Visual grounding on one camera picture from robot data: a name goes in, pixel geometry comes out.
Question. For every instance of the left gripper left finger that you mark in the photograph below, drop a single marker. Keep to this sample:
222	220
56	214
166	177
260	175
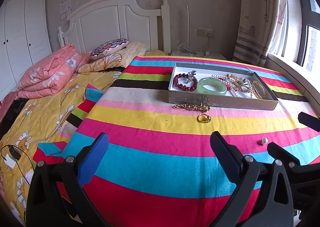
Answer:
56	194

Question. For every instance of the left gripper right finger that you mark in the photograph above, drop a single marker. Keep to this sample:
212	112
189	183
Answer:
274	205

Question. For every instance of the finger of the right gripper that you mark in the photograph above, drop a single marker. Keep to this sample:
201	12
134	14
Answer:
281	154
309	121

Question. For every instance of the pearl earring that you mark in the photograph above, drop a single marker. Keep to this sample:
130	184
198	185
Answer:
263	141

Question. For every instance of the gold ornate pin brooch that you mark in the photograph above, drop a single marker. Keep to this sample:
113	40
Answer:
193	107

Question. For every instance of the silver pearl brooch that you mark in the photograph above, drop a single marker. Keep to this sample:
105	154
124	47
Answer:
190	77

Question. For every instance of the silver jewelry tray box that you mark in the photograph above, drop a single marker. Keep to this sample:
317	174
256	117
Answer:
245	90

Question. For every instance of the yellow floral bedsheet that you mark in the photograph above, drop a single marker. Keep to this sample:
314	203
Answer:
26	123

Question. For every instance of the green jade bangle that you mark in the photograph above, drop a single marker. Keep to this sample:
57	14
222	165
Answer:
211	86

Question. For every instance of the colourful striped blanket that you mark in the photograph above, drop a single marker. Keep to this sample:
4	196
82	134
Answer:
159	169

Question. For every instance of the striped curtain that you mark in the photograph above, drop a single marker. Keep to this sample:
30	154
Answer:
268	27

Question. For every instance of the pink folded floral quilt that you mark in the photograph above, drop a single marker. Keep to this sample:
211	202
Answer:
50	75

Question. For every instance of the white nightstand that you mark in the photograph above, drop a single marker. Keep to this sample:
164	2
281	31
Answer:
199	54

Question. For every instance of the yellow floral pillow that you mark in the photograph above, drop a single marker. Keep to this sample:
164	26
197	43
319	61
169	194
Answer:
121	58

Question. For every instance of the patterned round cushion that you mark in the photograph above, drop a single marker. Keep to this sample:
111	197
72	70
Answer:
109	48

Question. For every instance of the white wardrobe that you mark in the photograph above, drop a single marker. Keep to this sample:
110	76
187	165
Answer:
24	39

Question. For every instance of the white wooden headboard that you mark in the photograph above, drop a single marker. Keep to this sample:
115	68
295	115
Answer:
100	21

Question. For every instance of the black device with cable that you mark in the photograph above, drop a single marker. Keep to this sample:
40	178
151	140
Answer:
16	153

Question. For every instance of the window frame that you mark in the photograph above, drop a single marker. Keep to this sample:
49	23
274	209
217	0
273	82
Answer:
298	57

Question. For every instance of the wall power socket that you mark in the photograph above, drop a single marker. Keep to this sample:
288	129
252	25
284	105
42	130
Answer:
204	32

